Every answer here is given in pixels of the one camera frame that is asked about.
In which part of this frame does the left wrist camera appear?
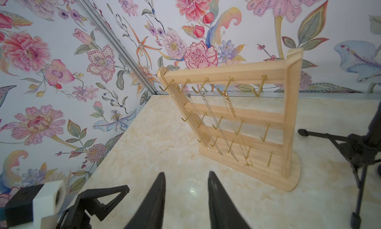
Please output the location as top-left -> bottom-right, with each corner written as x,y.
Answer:
5,180 -> 66,229

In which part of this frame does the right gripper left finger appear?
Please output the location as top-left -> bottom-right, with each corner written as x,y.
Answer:
125,172 -> 166,229

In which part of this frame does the gold chain necklace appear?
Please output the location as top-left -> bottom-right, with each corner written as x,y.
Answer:
222,91 -> 254,167

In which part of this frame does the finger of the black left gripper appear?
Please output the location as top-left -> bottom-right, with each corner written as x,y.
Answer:
56,185 -> 130,229

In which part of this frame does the wooden jewelry display stand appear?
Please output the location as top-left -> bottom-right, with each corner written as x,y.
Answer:
157,48 -> 304,192

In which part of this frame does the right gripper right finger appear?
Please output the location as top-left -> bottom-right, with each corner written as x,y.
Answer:
207,171 -> 250,229

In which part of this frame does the black microphone on tripod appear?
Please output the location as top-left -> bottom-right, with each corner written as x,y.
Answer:
298,106 -> 381,229

